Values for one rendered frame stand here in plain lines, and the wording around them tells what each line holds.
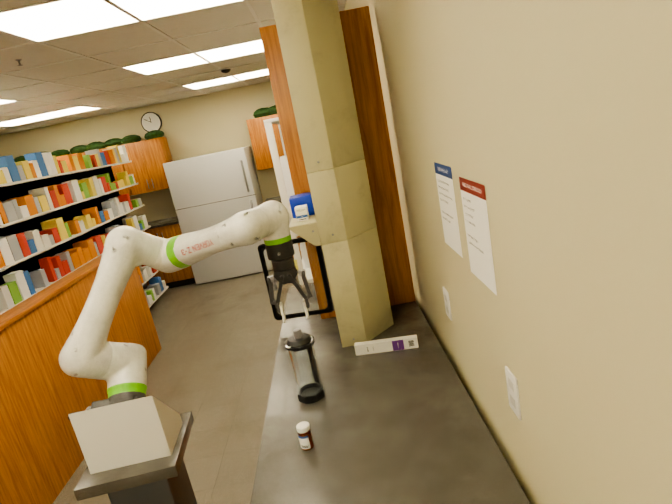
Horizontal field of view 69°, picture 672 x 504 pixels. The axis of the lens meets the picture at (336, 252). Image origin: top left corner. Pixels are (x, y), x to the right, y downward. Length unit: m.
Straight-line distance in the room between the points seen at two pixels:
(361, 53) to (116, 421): 1.76
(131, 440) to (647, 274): 1.55
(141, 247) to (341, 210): 0.77
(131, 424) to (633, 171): 1.56
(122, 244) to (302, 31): 1.00
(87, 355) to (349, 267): 1.02
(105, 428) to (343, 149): 1.31
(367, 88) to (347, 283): 0.90
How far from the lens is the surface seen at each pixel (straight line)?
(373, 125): 2.34
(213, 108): 7.67
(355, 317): 2.12
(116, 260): 1.76
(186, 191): 7.13
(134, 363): 1.88
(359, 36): 2.37
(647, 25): 0.64
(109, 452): 1.86
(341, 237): 2.01
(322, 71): 1.99
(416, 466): 1.48
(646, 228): 0.67
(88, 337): 1.80
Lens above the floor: 1.88
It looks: 15 degrees down
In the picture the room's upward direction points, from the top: 11 degrees counter-clockwise
